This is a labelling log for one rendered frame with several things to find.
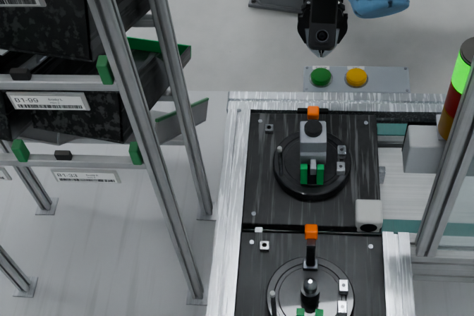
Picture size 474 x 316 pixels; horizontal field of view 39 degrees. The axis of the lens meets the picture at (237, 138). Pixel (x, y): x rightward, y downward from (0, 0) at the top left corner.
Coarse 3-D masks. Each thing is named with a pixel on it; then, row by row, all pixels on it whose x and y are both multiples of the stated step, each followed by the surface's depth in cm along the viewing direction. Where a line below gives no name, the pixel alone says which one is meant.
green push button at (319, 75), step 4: (316, 68) 136; (320, 68) 135; (324, 68) 135; (312, 72) 135; (316, 72) 135; (320, 72) 135; (324, 72) 135; (328, 72) 135; (312, 76) 134; (316, 76) 134; (320, 76) 134; (324, 76) 134; (328, 76) 134; (312, 80) 134; (316, 80) 134; (320, 80) 134; (324, 80) 134; (328, 80) 134; (316, 84) 134; (320, 84) 134; (324, 84) 134
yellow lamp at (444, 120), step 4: (444, 108) 86; (444, 112) 86; (440, 116) 89; (444, 116) 87; (448, 116) 86; (440, 120) 89; (444, 120) 87; (448, 120) 86; (452, 120) 86; (440, 124) 89; (444, 124) 88; (448, 124) 87; (440, 128) 89; (444, 128) 88; (448, 128) 87; (440, 132) 90; (444, 132) 88; (448, 132) 88; (444, 136) 89; (448, 136) 88
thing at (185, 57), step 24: (144, 48) 112; (48, 72) 91; (72, 72) 98; (96, 72) 105; (144, 72) 91; (96, 96) 85; (120, 96) 84; (48, 120) 89; (72, 120) 88; (96, 120) 87; (120, 120) 86
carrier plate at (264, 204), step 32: (256, 128) 128; (288, 128) 128; (352, 128) 127; (256, 160) 124; (352, 160) 123; (256, 192) 121; (352, 192) 119; (256, 224) 117; (288, 224) 116; (320, 224) 116; (352, 224) 116
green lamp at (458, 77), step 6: (456, 60) 80; (462, 60) 78; (456, 66) 80; (462, 66) 78; (468, 66) 77; (456, 72) 80; (462, 72) 79; (468, 72) 78; (456, 78) 80; (462, 78) 79; (456, 84) 81; (462, 84) 80; (462, 90) 81
